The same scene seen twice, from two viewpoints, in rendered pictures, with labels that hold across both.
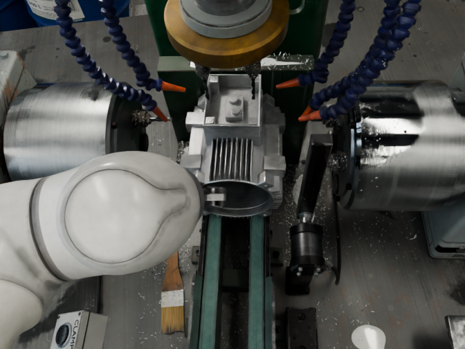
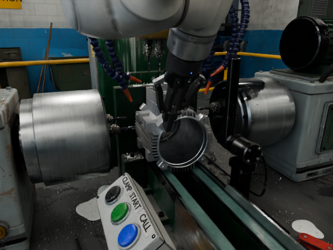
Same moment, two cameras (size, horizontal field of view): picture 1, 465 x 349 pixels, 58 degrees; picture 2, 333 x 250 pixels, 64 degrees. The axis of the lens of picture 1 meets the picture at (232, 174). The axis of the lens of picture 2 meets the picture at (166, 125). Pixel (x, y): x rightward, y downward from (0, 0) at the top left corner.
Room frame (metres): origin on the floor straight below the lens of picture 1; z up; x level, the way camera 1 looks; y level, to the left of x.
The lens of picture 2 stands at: (-0.24, 0.39, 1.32)
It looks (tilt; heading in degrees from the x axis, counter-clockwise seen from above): 19 degrees down; 331
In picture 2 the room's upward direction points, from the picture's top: straight up
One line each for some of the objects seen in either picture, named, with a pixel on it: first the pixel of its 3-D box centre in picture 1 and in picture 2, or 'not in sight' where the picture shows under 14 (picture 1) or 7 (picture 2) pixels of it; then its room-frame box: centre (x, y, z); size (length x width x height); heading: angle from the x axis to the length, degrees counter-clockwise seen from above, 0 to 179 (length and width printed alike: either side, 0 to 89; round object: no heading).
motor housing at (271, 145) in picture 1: (234, 156); (170, 131); (0.45, -0.01, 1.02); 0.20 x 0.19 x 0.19; 172
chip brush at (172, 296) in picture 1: (172, 285); not in sight; (0.27, 0.16, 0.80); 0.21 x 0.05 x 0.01; 179
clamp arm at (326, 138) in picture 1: (311, 183); (231, 103); (0.32, -0.13, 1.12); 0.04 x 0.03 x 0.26; 172
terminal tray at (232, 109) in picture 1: (234, 111); (166, 99); (0.49, -0.02, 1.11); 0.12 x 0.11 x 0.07; 172
